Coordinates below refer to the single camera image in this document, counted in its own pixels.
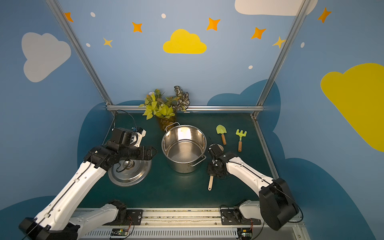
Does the beige plastic ladle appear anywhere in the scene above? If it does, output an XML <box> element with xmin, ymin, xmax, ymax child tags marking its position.
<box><xmin>208</xmin><ymin>145</ymin><xmax>224</xmax><ymax>191</ymax></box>

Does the steel pot lid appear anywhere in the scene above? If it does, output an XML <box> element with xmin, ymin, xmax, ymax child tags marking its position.
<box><xmin>108</xmin><ymin>160</ymin><xmax>152</xmax><ymax>187</ymax></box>

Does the stainless steel stock pot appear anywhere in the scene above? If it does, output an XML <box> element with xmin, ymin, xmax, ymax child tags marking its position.
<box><xmin>162</xmin><ymin>122</ymin><xmax>207</xmax><ymax>174</ymax></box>

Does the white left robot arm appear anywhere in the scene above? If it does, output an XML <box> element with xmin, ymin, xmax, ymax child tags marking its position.
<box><xmin>19</xmin><ymin>146</ymin><xmax>158</xmax><ymax>240</ymax></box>

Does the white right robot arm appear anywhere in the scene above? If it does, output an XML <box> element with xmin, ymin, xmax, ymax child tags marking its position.
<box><xmin>207</xmin><ymin>144</ymin><xmax>301</xmax><ymax>231</ymax></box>

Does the green potted plant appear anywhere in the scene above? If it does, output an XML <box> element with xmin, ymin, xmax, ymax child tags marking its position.
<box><xmin>139</xmin><ymin>86</ymin><xmax>190</xmax><ymax>131</ymax></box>

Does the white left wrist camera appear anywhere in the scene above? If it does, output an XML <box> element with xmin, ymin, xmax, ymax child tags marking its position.
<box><xmin>132</xmin><ymin>128</ymin><xmax>147</xmax><ymax>148</ymax></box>

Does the green toy trowel wooden handle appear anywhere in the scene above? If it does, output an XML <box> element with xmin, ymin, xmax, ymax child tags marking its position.
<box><xmin>216</xmin><ymin>125</ymin><xmax>227</xmax><ymax>145</ymax></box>

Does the green toy rake wooden handle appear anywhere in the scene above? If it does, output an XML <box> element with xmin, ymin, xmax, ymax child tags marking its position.
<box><xmin>236</xmin><ymin>129</ymin><xmax>247</xmax><ymax>152</ymax></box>

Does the aluminium frame back bar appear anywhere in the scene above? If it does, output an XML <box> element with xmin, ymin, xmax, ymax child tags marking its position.
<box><xmin>106</xmin><ymin>104</ymin><xmax>265</xmax><ymax>112</ymax></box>

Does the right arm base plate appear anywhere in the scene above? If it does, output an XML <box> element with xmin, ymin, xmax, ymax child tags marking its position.
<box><xmin>219</xmin><ymin>208</ymin><xmax>262</xmax><ymax>226</ymax></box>

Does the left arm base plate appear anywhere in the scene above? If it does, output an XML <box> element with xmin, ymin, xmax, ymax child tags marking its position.
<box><xmin>104</xmin><ymin>209</ymin><xmax>143</xmax><ymax>226</ymax></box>

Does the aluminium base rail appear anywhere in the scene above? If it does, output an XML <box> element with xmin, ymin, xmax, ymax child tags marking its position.
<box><xmin>82</xmin><ymin>207</ymin><xmax>310</xmax><ymax>240</ymax></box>

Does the aluminium frame left post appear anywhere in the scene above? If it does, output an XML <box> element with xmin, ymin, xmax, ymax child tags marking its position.
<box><xmin>46</xmin><ymin>0</ymin><xmax>113</xmax><ymax>105</ymax></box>

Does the aluminium frame post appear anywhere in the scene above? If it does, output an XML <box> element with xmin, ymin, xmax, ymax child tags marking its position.
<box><xmin>257</xmin><ymin>0</ymin><xmax>311</xmax><ymax>107</ymax></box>
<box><xmin>46</xmin><ymin>0</ymin><xmax>113</xmax><ymax>105</ymax></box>

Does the aluminium frame right post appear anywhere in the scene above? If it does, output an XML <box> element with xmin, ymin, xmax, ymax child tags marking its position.
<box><xmin>257</xmin><ymin>0</ymin><xmax>311</xmax><ymax>107</ymax></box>

